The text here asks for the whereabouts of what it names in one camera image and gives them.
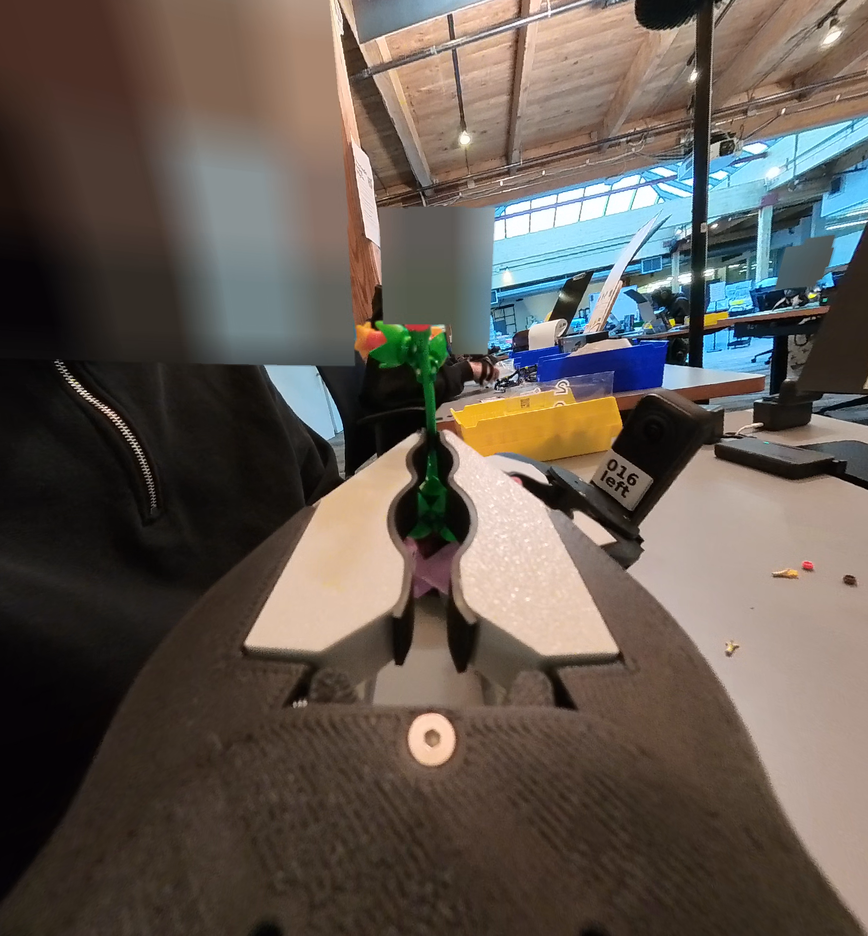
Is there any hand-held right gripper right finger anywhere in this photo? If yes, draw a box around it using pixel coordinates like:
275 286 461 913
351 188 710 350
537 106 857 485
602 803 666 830
434 431 620 684

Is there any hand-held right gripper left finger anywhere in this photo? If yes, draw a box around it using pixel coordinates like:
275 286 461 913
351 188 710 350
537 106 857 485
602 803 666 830
242 430 428 666

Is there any pink toy brick pot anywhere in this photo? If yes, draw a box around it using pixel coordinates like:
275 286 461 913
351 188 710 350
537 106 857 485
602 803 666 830
405 537 455 598

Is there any green toy brick plant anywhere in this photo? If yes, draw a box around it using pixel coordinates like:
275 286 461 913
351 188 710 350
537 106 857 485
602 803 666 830
355 320 459 546

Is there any yellow plastic bin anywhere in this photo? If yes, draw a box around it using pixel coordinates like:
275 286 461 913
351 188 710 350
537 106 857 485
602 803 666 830
451 395 624 462

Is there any wooden desk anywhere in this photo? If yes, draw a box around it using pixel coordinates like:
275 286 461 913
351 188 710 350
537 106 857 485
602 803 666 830
434 362 766 433

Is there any clear plastic bag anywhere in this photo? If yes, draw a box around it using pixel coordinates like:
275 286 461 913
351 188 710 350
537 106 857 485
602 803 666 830
511 371 616 411

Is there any blue storage bin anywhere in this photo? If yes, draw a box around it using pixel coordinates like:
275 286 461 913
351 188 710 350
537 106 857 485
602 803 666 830
511 340 670 396

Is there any black power bank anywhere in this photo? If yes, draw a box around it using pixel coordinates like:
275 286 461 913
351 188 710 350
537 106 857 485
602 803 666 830
713 436 849 482

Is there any black charger dock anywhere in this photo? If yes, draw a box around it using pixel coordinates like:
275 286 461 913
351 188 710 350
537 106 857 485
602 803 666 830
753 379 820 433

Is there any white paper roll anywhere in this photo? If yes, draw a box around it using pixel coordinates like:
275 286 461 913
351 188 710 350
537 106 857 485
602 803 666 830
525 318 574 352

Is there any curved cardboard sheet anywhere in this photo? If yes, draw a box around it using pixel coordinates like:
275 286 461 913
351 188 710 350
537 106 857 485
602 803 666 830
586 211 673 338

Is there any person's black jacket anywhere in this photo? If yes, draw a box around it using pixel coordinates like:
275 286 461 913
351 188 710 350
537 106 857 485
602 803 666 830
0 358 347 908

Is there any black pole stand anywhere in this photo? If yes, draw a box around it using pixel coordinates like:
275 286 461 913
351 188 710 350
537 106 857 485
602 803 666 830
634 0 721 369

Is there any paper notice sheet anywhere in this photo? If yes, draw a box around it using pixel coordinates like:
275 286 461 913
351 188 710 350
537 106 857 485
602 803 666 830
349 142 381 243

